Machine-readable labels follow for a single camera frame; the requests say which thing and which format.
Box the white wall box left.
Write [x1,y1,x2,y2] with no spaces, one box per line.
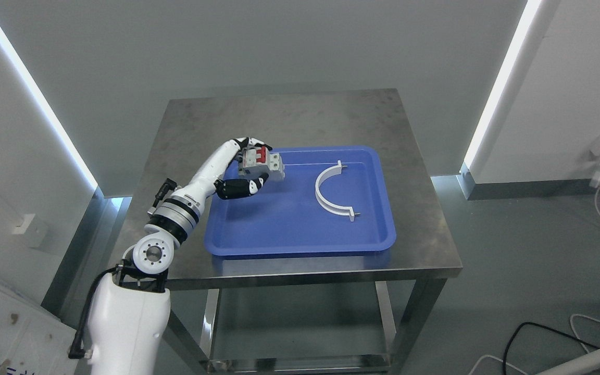
[11,214,48,249]

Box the black cable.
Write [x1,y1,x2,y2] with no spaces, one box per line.
[502,322,600,375]

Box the white curved pipe clamp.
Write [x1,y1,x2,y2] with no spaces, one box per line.
[314,159,360,223]

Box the blue plastic tray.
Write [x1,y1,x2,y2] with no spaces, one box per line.
[203,145,397,257]

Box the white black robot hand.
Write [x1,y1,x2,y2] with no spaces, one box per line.
[176,137,273,202]

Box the grey red circuit breaker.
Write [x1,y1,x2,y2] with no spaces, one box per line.
[235,146,285,181]

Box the white cardboard box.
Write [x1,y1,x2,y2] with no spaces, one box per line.
[0,282,77,374]

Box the stainless steel table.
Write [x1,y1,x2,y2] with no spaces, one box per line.
[108,88,463,375]

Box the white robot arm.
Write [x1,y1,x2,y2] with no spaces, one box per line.
[67,177,222,374]

